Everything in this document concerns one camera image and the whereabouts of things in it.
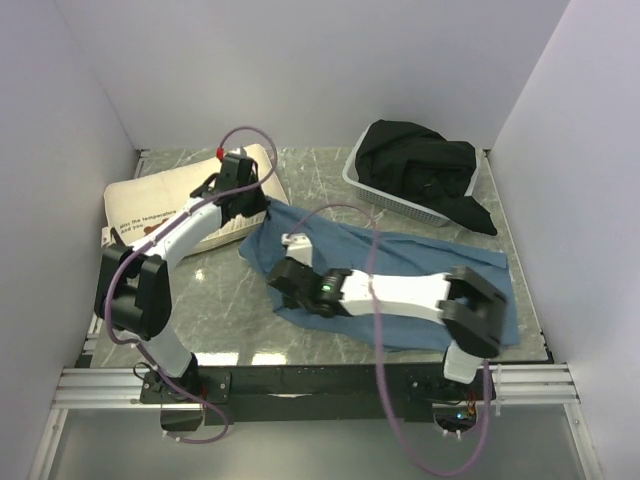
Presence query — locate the blue fabric pillowcase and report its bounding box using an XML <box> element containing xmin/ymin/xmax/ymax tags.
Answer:
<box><xmin>239</xmin><ymin>200</ymin><xmax>520</xmax><ymax>351</ymax></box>

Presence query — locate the cream pillow with bear print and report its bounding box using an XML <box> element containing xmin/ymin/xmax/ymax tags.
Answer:
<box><xmin>101</xmin><ymin>144</ymin><xmax>289</xmax><ymax>254</ymax></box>

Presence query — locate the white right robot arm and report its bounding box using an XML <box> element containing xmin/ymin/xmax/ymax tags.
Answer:
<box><xmin>267</xmin><ymin>257</ymin><xmax>507</xmax><ymax>399</ymax></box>

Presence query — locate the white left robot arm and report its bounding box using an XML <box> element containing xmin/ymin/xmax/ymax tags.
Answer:
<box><xmin>94</xmin><ymin>153</ymin><xmax>268</xmax><ymax>402</ymax></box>

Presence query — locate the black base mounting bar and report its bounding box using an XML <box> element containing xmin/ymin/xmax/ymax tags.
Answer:
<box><xmin>139</xmin><ymin>363</ymin><xmax>496</xmax><ymax>426</ymax></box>

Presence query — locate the black cloth in basket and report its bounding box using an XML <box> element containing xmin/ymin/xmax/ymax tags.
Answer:
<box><xmin>355</xmin><ymin>119</ymin><xmax>500</xmax><ymax>237</ymax></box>

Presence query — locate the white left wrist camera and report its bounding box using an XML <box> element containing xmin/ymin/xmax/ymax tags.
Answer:
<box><xmin>215</xmin><ymin>147</ymin><xmax>248</xmax><ymax>162</ymax></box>

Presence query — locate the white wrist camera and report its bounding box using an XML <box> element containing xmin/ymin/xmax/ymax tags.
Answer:
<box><xmin>215</xmin><ymin>147</ymin><xmax>248</xmax><ymax>162</ymax></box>
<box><xmin>281</xmin><ymin>233</ymin><xmax>313</xmax><ymax>267</ymax></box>

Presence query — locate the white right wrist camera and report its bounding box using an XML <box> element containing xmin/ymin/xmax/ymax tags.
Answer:
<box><xmin>281</xmin><ymin>233</ymin><xmax>313</xmax><ymax>267</ymax></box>

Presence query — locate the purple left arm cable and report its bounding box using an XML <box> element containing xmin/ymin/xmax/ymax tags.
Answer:
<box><xmin>102</xmin><ymin>126</ymin><xmax>278</xmax><ymax>445</ymax></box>

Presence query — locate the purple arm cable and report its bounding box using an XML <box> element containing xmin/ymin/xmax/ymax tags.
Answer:
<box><xmin>294</xmin><ymin>203</ymin><xmax>494</xmax><ymax>476</ymax></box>
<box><xmin>102</xmin><ymin>126</ymin><xmax>278</xmax><ymax>445</ymax></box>

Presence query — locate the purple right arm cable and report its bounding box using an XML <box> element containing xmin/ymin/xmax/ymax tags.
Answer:
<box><xmin>294</xmin><ymin>203</ymin><xmax>494</xmax><ymax>476</ymax></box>

